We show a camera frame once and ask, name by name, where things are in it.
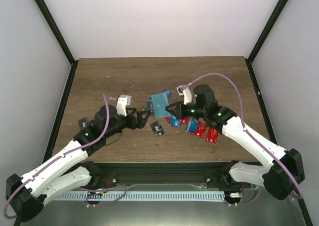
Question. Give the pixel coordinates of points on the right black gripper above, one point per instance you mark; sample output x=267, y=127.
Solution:
x=180, y=113

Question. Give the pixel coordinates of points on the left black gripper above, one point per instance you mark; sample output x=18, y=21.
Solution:
x=140, y=124

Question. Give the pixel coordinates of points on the teal leather card holder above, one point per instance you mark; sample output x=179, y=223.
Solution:
x=160, y=102

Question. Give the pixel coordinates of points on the blue card with grey stripe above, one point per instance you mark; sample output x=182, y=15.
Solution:
x=191, y=126

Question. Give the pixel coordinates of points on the black card pile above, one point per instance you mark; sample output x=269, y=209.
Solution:
x=83, y=123

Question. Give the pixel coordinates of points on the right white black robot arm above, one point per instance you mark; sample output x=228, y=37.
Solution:
x=249, y=139

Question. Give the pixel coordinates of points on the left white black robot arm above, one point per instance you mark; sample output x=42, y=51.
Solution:
x=27, y=195

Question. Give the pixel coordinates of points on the blue card centre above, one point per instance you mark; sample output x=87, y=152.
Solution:
x=173, y=121

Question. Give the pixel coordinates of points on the red VIP card centre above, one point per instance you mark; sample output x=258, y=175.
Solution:
x=184, y=121

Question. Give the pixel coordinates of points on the black card near holder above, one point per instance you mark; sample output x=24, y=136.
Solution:
x=157, y=128

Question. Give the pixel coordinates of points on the red VIP card far right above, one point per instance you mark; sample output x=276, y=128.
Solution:
x=212, y=135

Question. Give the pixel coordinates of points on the grey metal tray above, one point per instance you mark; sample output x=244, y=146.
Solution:
x=256, y=208

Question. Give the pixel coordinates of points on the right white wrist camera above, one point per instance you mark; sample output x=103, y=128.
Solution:
x=184, y=91

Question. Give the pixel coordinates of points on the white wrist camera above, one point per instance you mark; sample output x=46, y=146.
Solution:
x=123, y=101
x=184, y=91

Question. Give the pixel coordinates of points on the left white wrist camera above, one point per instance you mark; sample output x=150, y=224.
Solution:
x=123, y=101

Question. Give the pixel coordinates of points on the black aluminium front rail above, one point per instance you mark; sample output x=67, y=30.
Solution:
x=215, y=175

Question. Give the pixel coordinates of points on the light blue slotted cable duct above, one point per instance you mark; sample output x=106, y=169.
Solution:
x=199, y=196

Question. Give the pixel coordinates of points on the left black frame post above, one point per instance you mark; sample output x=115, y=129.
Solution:
x=41, y=4

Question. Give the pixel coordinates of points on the black frame post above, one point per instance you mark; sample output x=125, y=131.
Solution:
x=279, y=7
x=41, y=4

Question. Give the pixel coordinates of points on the right black frame post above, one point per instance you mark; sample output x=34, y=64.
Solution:
x=279, y=7

